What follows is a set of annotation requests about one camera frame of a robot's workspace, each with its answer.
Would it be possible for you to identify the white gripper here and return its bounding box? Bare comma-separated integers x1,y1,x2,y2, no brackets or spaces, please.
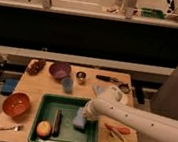
82,100,99,121

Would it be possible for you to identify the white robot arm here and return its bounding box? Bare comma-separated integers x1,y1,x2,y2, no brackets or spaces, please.
83,97,178,142

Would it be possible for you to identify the green plastic tray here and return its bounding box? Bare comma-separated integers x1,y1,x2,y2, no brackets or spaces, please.
28,94,99,142

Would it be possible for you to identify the dark brown brush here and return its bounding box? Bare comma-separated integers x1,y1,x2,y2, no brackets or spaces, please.
51,109,62,137

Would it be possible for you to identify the red toy carrot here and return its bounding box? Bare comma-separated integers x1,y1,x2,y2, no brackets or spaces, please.
104,123,131,135

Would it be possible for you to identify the blue plastic cup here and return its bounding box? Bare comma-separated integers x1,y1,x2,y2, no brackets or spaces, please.
61,77,74,94

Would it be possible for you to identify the small metal cup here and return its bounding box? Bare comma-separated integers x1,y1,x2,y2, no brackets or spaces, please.
76,71,87,85

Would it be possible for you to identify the red yellow apple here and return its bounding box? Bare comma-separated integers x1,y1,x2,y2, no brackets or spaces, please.
36,120,51,138

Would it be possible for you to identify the purple bowl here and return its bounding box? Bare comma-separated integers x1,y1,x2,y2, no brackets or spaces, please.
49,61,72,80

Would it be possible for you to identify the brown grape bunch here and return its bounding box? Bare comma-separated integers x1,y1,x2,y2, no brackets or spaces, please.
27,59,46,76

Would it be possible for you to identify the orange colander bowl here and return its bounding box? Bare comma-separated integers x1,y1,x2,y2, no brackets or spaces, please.
2,92,30,118

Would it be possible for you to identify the black handled scoop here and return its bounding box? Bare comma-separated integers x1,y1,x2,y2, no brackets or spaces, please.
96,75,131,94

